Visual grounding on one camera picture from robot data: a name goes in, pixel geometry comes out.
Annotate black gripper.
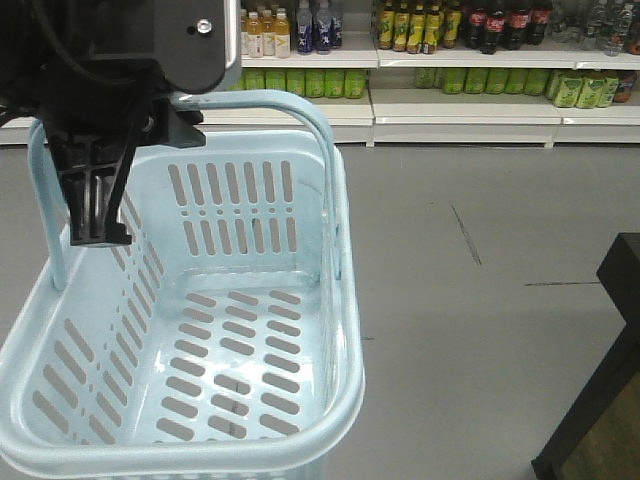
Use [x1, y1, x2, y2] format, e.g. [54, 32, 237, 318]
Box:
[29, 59, 205, 247]

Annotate light blue plastic basket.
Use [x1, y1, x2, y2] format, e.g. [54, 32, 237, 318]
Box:
[1, 90, 365, 479]

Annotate robot arm with black sleeve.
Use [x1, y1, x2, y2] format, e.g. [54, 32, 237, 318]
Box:
[1, 1, 137, 106]

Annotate white store shelving unit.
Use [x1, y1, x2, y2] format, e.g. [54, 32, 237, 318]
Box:
[0, 0, 640, 149]

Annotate black wooden produce display stand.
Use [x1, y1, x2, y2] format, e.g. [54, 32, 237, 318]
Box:
[531, 232, 639, 479]

